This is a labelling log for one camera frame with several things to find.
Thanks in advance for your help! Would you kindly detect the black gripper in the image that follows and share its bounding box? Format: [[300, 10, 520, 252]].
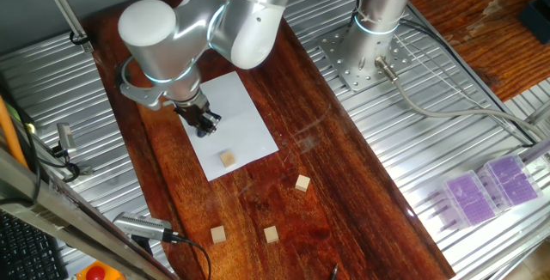
[[173, 100, 223, 139]]

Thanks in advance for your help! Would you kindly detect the blue transparent correction tape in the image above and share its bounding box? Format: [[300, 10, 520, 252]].
[[196, 120, 216, 139]]

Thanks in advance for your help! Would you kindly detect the white paper sheet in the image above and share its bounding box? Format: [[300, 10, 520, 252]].
[[178, 70, 280, 182]]

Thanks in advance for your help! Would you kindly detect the small wooden cube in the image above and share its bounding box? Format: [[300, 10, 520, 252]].
[[294, 174, 311, 193], [218, 149, 236, 169], [210, 225, 227, 245], [263, 225, 280, 244]]

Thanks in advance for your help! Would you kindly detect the glossy brown wooden board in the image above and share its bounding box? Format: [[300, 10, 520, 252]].
[[81, 0, 456, 280]]

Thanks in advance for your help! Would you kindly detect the thin metal rod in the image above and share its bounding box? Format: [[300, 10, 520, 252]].
[[35, 0, 95, 54]]

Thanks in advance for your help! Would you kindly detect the orange emergency stop box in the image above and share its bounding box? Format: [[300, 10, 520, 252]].
[[75, 260, 126, 280]]

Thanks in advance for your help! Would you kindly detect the black keyboard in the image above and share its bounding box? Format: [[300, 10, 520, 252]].
[[0, 210, 69, 280]]

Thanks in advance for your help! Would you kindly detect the black box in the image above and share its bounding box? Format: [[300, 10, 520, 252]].
[[517, 0, 550, 45]]

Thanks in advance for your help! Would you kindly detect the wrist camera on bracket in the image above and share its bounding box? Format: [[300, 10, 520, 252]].
[[114, 54, 175, 113]]

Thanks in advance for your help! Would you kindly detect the black camera cable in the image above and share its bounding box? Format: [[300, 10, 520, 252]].
[[170, 233, 212, 280]]

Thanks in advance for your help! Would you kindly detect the metal camera mount clamp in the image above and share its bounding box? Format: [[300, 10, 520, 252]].
[[51, 144, 95, 183]]

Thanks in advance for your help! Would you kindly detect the black camera stand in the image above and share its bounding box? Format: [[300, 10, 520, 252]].
[[130, 234, 155, 258]]

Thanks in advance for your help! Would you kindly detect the small silver camera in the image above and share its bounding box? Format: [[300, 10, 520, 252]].
[[56, 122, 77, 151]]

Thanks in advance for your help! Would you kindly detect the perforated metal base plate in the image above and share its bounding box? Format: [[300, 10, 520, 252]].
[[317, 24, 413, 94]]

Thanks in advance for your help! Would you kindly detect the steel frame beam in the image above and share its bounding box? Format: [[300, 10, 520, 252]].
[[0, 144, 180, 280]]

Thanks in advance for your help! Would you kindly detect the orange cable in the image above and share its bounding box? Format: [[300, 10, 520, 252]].
[[0, 94, 29, 170]]

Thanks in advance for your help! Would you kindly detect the grey cable with connector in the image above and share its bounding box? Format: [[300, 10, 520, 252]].
[[374, 55, 550, 140]]

